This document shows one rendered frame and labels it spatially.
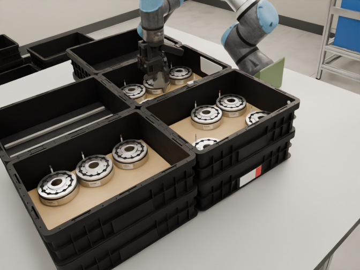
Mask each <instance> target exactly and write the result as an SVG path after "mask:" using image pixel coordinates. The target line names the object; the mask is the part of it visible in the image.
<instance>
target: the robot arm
mask: <svg viewBox="0 0 360 270"><path fill-rule="evenodd" d="M225 1H226V2H227V3H228V4H229V5H230V7H231V8H232V9H233V10H234V11H235V12H236V20H237V21H238V22H236V23H234V24H232V25H231V26H230V27H229V28H228V29H227V30H226V31H225V32H224V33H223V35H222V37H221V44H222V45H223V47H224V49H225V50H226V51H227V53H228V54H229V56H230V57H231V58H232V60H233V61H234V62H235V64H236V65H237V67H238V69H239V70H241V71H243V72H245V73H247V74H249V75H251V76H254V75H256V74H257V73H258V71H261V70H262V69H264V68H266V67H268V66H269V65H271V64H273V63H274V62H273V60H272V59H271V58H270V59H269V58H268V57H267V56H266V55H265V54H264V53H262V52H261V51H260V50H259V48H258V47H257V44H258V43H259V42H260V41H261V40H263V39H264V38H265V37H266V36H267V35H268V34H270V33H271V32H272V31H273V29H274V28H275V27H276V26H277V25H278V23H279V16H278V13H277V11H276V9H275V7H274V6H273V5H272V4H271V3H270V2H268V1H267V0H262V1H261V0H225ZM183 2H184V0H139V8H140V17H141V21H140V22H139V25H138V27H137V32H138V34H139V35H140V36H141V37H142V38H143V40H141V41H138V47H139V55H137V59H138V68H140V69H141V70H142V71H143V72H145V73H146V75H144V80H151V79H153V81H155V83H154V84H153V87H154V88H162V90H163V93H165V92H166V90H167V87H168V82H169V68H168V63H167V58H166V56H165V53H164V52H162V51H165V52H168V53H172V54H173V55H179V56H182V54H183V52H184V50H183V49H182V48H180V46H178V45H173V44H170V43H166V42H164V24H165V23H166V21H167V20H168V19H169V17H170V16H171V15H172V13H173V12H174V11H175V10H176V9H177V8H179V7H180V6H181V5H182V4H183ZM139 60H140V61H139ZM139 63H140V64H139ZM161 70H162V72H160V71H161Z"/></svg>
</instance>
